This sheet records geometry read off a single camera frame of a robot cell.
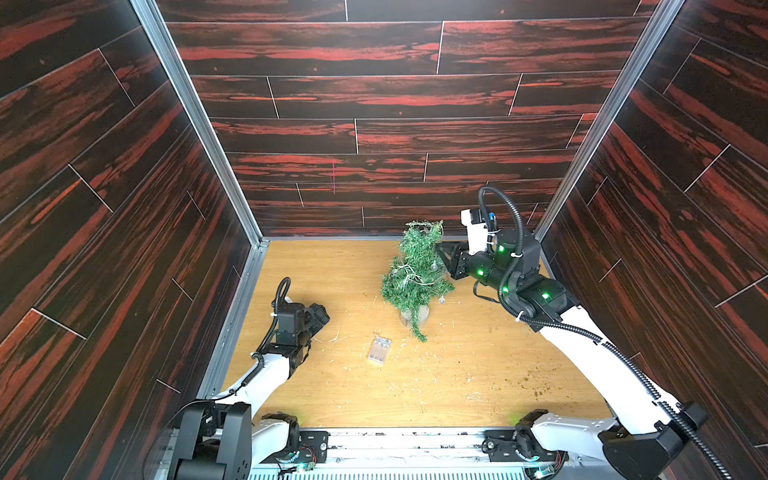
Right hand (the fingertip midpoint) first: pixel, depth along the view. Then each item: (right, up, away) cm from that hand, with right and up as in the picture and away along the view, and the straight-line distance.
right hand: (447, 241), depth 69 cm
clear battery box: (-16, -31, +21) cm, 41 cm away
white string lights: (-7, -9, +6) cm, 13 cm away
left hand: (-34, -20, +22) cm, 46 cm away
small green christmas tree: (-5, -8, +5) cm, 11 cm away
